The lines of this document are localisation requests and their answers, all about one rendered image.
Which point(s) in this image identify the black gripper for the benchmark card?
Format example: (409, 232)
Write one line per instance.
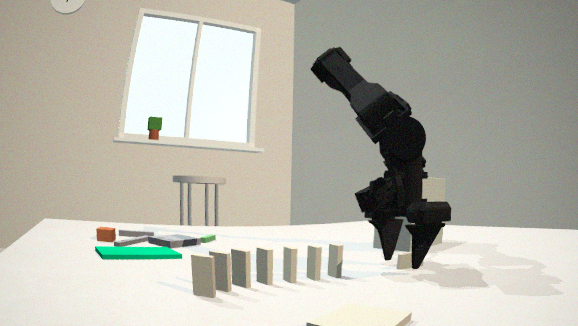
(427, 216)

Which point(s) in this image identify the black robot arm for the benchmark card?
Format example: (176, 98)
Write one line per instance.
(384, 116)

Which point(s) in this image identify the orange block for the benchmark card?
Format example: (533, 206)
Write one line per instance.
(106, 234)

